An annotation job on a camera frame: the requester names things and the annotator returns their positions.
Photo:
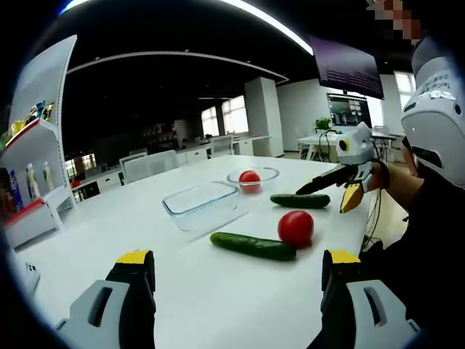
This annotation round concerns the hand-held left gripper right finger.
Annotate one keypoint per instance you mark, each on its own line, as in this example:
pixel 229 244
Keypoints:
pixel 374 316

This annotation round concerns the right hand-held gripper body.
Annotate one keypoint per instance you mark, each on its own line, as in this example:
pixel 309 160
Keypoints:
pixel 357 152

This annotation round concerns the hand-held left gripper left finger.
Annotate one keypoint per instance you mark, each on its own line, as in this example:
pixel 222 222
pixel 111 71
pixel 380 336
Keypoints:
pixel 91 312

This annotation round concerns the green cucumber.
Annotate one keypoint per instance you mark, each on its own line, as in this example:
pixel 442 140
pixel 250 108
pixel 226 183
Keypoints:
pixel 299 200
pixel 254 245

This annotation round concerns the round glass storage container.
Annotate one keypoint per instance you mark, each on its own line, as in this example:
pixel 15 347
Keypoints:
pixel 269 173

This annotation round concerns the red tomato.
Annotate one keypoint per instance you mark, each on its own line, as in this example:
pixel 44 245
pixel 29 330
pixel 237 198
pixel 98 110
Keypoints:
pixel 249 178
pixel 295 229

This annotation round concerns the rectangular glass storage container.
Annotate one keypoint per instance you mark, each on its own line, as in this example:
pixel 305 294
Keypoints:
pixel 200 203

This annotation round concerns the person's right hand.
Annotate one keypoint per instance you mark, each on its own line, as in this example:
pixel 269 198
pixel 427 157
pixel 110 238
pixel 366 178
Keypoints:
pixel 378 176

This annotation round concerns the white office desk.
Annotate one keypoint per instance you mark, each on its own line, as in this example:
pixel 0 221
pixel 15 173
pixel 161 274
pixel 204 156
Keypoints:
pixel 316 140

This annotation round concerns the computer monitor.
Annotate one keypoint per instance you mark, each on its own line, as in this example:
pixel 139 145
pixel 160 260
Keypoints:
pixel 348 111

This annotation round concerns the green potted plant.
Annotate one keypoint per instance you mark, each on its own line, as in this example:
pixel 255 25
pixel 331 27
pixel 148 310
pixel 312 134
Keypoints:
pixel 323 124

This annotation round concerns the person in dark clothes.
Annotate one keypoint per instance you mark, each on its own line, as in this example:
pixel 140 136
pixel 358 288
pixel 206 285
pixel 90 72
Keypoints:
pixel 436 272

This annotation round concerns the large dark hanging screen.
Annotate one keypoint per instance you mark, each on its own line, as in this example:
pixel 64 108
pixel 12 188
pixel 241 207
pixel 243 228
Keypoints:
pixel 348 69

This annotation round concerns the white chair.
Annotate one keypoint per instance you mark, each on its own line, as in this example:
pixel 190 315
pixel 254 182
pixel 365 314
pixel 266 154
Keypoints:
pixel 222 145
pixel 163 160
pixel 134 167

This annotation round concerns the window with blinds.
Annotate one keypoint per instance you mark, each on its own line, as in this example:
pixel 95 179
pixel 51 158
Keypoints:
pixel 229 116

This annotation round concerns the white table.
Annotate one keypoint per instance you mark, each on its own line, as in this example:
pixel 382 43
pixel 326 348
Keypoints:
pixel 218 291

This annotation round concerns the low white cabinet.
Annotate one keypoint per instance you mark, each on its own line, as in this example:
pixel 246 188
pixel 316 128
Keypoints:
pixel 101 183

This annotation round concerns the white bottle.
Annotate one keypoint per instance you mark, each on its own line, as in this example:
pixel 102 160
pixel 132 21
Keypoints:
pixel 32 181
pixel 48 176

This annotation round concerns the blue packet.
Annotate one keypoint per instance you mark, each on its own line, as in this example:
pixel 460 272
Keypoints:
pixel 16 189

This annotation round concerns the dark red box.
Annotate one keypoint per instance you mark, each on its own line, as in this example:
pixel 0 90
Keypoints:
pixel 4 192

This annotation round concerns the curved ceiling light strip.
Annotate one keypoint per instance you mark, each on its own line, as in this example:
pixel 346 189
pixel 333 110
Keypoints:
pixel 269 22

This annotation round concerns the white display shelf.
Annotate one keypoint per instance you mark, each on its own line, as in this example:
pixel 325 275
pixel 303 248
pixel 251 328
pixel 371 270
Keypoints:
pixel 43 80

